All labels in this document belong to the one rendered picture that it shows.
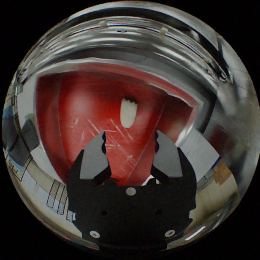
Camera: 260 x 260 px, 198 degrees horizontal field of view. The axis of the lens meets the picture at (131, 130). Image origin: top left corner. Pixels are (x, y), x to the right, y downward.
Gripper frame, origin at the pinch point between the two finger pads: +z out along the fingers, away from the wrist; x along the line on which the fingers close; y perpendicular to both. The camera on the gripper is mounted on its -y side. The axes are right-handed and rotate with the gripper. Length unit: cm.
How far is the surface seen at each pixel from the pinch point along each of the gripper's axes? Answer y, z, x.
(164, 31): -21.4, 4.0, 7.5
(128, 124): 2.3, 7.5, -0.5
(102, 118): 1.0, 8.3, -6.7
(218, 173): 219, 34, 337
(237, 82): -14.8, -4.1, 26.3
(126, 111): -0.9, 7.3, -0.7
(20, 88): -31, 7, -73
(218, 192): 442, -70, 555
